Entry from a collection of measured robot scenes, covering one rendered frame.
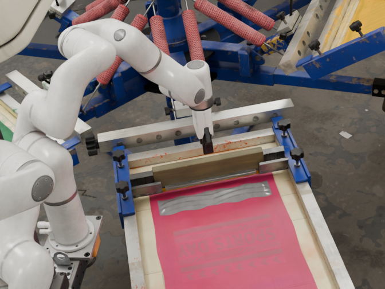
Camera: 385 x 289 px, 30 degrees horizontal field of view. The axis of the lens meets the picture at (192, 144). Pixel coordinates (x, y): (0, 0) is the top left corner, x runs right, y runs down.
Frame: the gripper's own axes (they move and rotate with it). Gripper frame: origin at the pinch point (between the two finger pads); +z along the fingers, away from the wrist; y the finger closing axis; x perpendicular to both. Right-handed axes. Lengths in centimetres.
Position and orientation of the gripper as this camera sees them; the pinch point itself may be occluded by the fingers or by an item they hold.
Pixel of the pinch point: (206, 143)
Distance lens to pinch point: 223.4
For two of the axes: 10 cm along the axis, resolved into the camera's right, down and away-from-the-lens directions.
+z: 1.2, 7.9, 6.1
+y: 1.8, 5.9, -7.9
